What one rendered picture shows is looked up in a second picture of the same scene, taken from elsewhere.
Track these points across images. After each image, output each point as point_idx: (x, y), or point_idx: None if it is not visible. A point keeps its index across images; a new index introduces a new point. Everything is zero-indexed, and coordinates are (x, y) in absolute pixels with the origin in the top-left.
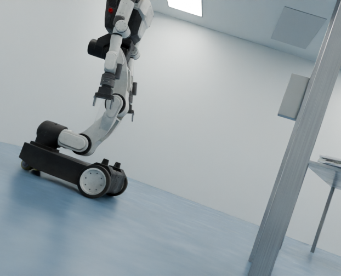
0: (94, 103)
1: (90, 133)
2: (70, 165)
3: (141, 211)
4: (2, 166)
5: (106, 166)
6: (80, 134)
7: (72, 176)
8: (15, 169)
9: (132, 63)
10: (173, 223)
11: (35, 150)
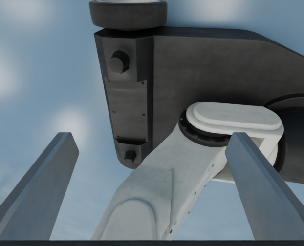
0: (244, 145)
1: (195, 151)
2: (198, 34)
3: (75, 89)
4: None
5: (106, 37)
6: (221, 138)
7: (184, 29)
8: None
9: None
10: (30, 86)
11: None
